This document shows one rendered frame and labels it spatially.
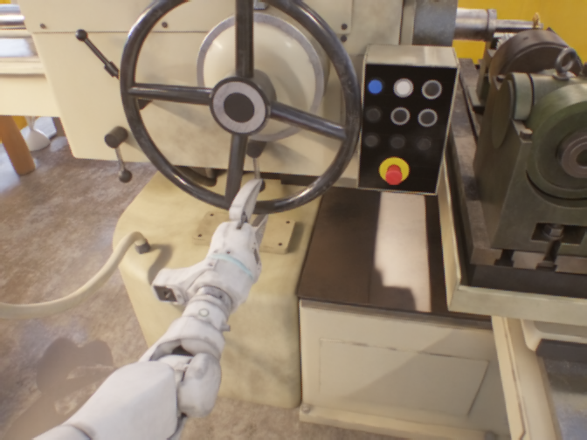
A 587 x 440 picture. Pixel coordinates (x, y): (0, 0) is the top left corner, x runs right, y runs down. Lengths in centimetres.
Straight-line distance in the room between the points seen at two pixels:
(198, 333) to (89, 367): 159
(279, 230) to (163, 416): 112
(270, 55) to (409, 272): 87
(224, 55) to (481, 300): 68
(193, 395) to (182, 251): 107
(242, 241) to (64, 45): 63
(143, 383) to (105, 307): 187
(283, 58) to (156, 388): 53
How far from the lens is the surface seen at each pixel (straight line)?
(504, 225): 91
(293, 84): 77
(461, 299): 98
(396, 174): 81
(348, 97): 64
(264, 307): 137
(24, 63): 156
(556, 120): 85
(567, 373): 114
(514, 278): 102
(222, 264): 62
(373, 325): 135
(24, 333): 239
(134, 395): 45
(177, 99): 73
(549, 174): 90
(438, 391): 158
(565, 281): 105
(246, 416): 181
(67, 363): 217
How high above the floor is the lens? 157
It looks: 37 degrees down
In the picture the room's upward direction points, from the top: 2 degrees counter-clockwise
